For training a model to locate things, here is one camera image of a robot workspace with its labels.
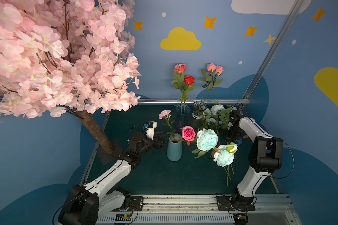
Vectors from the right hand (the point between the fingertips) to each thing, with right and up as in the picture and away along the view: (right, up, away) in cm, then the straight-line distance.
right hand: (230, 138), depth 93 cm
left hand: (-43, +6, -16) cm, 46 cm away
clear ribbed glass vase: (-20, +22, +5) cm, 30 cm away
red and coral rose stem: (-31, +36, -3) cm, 48 cm away
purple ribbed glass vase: (-32, +19, +3) cm, 38 cm away
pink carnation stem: (-43, +16, -17) cm, 49 cm away
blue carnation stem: (-10, +14, +14) cm, 22 cm away
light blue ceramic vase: (-38, -3, -14) cm, 40 cm away
